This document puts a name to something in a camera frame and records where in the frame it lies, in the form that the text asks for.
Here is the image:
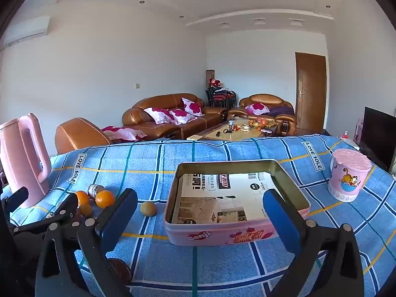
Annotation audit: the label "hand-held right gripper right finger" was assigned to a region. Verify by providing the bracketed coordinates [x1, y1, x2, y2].
[262, 189, 365, 297]

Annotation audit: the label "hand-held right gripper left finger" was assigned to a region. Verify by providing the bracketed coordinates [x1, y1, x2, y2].
[35, 188, 138, 297]

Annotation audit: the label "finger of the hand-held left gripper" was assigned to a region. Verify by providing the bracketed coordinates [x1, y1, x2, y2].
[9, 193, 79, 242]
[0, 186, 30, 220]

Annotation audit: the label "brown kiwi fruit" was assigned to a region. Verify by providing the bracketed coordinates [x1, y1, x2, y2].
[140, 201, 158, 216]

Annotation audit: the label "brown round fruit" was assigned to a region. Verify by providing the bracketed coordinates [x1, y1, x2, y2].
[107, 258, 132, 283]

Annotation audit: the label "white box with fruit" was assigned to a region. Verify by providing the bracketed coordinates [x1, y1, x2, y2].
[163, 159, 311, 247]

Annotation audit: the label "pink kettle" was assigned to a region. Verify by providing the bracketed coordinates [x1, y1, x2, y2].
[0, 113, 51, 208]

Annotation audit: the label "printed paper sheet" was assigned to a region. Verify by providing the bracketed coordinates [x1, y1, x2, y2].
[172, 172, 280, 224]

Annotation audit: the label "blue plaid tablecloth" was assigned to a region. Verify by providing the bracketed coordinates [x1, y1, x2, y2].
[0, 134, 396, 297]

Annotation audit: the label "brown leather armchair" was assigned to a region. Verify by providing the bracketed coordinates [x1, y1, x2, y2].
[55, 118, 113, 155]
[228, 94, 298, 137]

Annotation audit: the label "pink cartoon cat bucket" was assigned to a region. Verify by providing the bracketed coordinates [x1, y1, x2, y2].
[328, 148, 372, 203]

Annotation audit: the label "wooden coffee table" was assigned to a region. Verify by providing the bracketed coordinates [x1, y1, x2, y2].
[186, 118, 279, 141]

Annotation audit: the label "purple blanket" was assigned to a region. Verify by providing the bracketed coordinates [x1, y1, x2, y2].
[269, 106, 295, 117]

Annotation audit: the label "white red floral pillow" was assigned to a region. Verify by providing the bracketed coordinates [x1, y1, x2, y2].
[245, 103, 270, 116]
[181, 98, 204, 116]
[144, 108, 175, 125]
[169, 109, 198, 125]

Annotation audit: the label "brown leather sofa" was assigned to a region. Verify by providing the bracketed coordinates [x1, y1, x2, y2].
[122, 93, 229, 140]

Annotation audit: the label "black television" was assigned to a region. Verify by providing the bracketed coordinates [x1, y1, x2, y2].
[360, 107, 396, 172]

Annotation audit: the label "brown wooden door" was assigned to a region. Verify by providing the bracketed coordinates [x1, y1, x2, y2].
[295, 51, 327, 132]

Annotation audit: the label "stacked dark chairs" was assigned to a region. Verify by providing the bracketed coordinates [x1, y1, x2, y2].
[205, 85, 237, 109]

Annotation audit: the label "white air conditioner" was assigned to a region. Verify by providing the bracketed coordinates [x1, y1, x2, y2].
[4, 15, 50, 45]

